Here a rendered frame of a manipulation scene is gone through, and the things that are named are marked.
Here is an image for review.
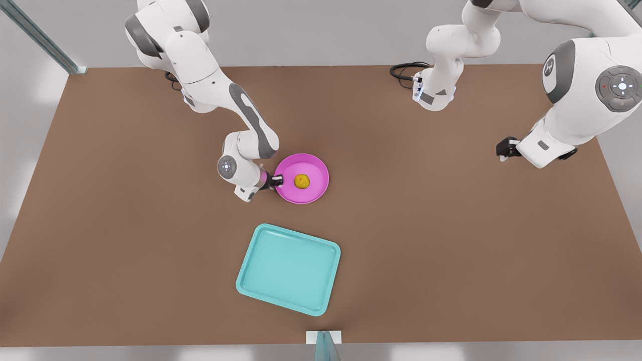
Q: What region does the teal rectangular tray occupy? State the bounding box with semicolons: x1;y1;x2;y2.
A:
236;223;342;317

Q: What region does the pink round plate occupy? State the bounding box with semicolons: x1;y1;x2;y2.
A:
274;153;330;205

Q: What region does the silver frame post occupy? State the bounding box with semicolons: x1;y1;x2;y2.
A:
306;330;343;361
0;0;87;75

